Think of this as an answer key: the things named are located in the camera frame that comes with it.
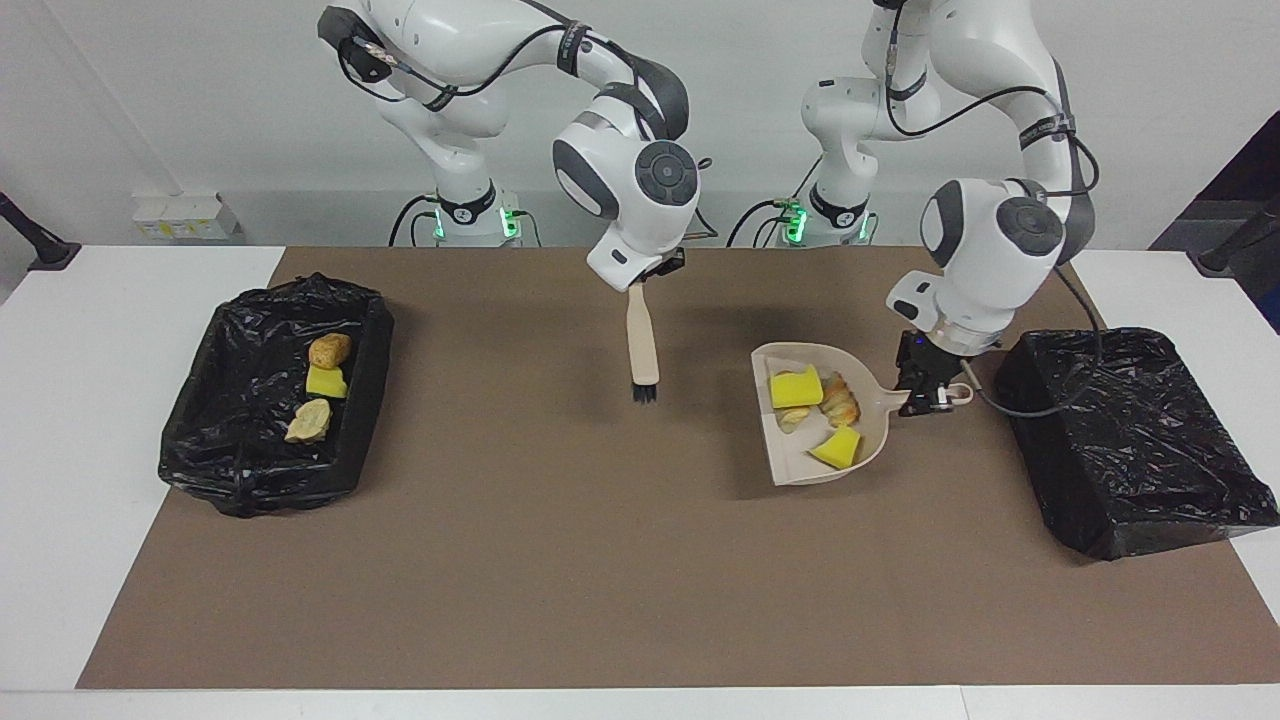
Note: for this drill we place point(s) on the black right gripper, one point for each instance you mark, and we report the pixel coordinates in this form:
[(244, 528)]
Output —
[(665, 265)]

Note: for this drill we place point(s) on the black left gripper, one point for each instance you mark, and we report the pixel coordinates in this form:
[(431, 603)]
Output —
[(928, 365)]

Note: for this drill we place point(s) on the beige hand brush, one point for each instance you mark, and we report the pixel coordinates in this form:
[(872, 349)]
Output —
[(642, 340)]

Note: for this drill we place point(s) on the beige foam chunk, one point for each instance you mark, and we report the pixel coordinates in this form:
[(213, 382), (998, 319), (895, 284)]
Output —
[(308, 422), (840, 398), (793, 418)]

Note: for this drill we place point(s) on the yellow sponge piece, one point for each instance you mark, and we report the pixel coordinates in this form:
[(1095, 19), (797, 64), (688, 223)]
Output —
[(795, 388), (326, 383), (838, 447)]

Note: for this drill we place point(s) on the beige plastic dustpan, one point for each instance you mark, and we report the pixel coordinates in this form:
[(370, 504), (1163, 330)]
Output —
[(800, 455)]

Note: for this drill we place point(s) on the brown potato-shaped nugget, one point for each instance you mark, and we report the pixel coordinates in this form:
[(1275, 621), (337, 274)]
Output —
[(330, 351)]

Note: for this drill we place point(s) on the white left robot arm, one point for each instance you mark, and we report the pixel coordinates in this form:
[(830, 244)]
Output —
[(990, 250)]

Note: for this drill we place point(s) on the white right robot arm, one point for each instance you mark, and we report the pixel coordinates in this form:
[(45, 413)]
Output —
[(620, 190)]

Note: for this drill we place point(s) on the bin wrapped in black bag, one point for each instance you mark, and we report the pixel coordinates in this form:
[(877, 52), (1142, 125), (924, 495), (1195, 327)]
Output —
[(1130, 440)]

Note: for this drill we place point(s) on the open bin with black bag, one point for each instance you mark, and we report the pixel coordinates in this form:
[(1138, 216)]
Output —
[(230, 460)]

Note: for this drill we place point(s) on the black stand foot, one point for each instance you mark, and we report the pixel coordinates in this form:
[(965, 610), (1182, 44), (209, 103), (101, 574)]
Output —
[(1225, 255), (40, 250)]

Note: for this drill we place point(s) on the brown table mat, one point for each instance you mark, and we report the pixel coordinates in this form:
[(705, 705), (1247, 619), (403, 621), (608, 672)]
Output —
[(600, 600)]

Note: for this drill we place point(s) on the white wall socket box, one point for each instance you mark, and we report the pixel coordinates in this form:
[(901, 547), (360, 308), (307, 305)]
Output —
[(185, 215)]

